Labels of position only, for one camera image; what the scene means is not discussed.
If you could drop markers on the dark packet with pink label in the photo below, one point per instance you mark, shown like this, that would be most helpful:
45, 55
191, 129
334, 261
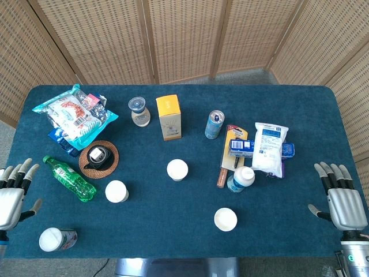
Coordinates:
97, 108

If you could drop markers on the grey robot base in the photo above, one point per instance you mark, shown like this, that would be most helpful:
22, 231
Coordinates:
176, 268

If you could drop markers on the blue box with barcode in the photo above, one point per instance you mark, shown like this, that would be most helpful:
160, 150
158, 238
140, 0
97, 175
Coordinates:
242, 145

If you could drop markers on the green plastic bottle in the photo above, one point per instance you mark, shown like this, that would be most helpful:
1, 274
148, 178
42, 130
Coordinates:
72, 180

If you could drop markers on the purple packet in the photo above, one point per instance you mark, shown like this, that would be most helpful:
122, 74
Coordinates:
284, 170

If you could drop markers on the woven bamboo folding screen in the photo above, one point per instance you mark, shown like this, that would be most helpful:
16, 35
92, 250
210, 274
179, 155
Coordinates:
184, 37

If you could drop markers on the blue drink can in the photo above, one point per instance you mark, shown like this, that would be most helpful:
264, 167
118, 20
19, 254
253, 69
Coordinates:
214, 125

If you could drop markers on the white-lidded printed can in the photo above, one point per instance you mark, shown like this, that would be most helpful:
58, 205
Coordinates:
54, 239

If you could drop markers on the white cube charger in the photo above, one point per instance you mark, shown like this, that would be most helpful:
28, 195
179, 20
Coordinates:
95, 155

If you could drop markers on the blue snack packet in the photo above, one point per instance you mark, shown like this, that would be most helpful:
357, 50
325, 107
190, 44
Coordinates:
59, 138

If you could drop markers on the yellow and white carton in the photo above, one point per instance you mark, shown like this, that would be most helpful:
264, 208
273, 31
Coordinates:
170, 121

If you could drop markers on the glass jar with clear lid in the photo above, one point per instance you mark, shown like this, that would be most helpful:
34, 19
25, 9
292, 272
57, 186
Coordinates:
139, 114

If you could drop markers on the yellow carded knife package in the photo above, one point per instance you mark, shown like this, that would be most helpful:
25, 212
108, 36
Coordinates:
240, 134

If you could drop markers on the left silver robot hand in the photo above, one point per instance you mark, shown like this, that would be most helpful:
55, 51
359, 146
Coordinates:
11, 202

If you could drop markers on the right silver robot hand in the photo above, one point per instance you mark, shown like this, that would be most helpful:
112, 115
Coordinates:
346, 205

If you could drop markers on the white bag with blue label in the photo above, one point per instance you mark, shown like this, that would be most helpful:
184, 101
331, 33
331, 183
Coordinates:
268, 150

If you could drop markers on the round woven rattan coaster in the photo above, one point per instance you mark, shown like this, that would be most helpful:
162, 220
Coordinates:
111, 170

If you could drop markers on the white paper cup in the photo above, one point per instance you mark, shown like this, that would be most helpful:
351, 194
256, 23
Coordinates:
177, 169
116, 191
225, 219

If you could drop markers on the white pill bottle blue label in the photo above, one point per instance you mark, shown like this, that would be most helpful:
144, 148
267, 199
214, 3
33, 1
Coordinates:
242, 179

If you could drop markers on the teal-edged snack bag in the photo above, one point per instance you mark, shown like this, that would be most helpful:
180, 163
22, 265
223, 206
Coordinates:
69, 115

